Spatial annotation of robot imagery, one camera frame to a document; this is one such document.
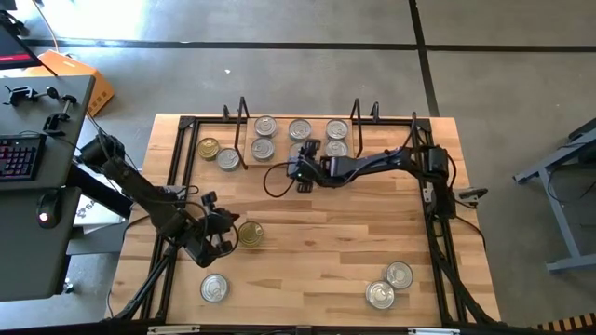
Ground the silver lid seafood can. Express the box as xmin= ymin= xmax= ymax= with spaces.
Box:
xmin=199 ymin=273 xmax=231 ymax=304
xmin=364 ymin=279 xmax=396 ymax=311

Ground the green label can silver lid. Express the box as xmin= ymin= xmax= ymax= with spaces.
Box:
xmin=253 ymin=114 xmax=279 ymax=139
xmin=251 ymin=137 xmax=277 ymax=163

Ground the white printed box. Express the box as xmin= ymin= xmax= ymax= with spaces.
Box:
xmin=73 ymin=193 xmax=129 ymax=229

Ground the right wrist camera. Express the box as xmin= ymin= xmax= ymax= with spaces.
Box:
xmin=301 ymin=138 xmax=323 ymax=158

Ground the wooden shelf black metal frame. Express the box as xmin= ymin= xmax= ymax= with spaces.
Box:
xmin=221 ymin=95 xmax=381 ymax=171

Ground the white table edge bracket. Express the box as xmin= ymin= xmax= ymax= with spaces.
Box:
xmin=146 ymin=324 xmax=201 ymax=335
xmin=407 ymin=327 xmax=461 ymax=335

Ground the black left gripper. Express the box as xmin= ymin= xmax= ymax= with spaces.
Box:
xmin=183 ymin=209 xmax=241 ymax=268

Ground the grey side bracket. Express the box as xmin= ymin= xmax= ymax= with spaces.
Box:
xmin=454 ymin=185 xmax=490 ymax=207

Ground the black backlit keyboard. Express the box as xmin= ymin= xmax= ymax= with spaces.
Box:
xmin=0 ymin=133 xmax=47 ymax=183

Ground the black computer mouse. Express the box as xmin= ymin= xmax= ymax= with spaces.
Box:
xmin=35 ymin=191 xmax=62 ymax=230

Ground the orange box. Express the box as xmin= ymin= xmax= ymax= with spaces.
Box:
xmin=20 ymin=48 xmax=115 ymax=118

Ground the green label can gold lid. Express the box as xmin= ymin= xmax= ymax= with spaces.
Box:
xmin=237 ymin=221 xmax=265 ymax=248
xmin=196 ymin=136 xmax=222 ymax=162

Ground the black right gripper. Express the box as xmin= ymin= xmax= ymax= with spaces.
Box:
xmin=286 ymin=155 xmax=338 ymax=195

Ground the grey metal stand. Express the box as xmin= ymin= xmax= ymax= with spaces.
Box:
xmin=513 ymin=115 xmax=596 ymax=275

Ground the black aluminium table frame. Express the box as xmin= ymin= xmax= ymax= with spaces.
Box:
xmin=104 ymin=114 xmax=504 ymax=329

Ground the dark grey desk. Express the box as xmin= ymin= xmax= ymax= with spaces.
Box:
xmin=0 ymin=74 xmax=97 ymax=303

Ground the black screen red glow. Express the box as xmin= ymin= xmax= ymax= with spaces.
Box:
xmin=0 ymin=20 xmax=44 ymax=72

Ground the yellow black hazard strip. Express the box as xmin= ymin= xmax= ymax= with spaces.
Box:
xmin=535 ymin=312 xmax=596 ymax=332

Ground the black desk clamp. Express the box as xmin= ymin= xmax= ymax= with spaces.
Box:
xmin=42 ymin=92 xmax=79 ymax=137
xmin=2 ymin=85 xmax=41 ymax=107

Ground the black looped cable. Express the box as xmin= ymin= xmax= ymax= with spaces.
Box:
xmin=262 ymin=160 xmax=304 ymax=200

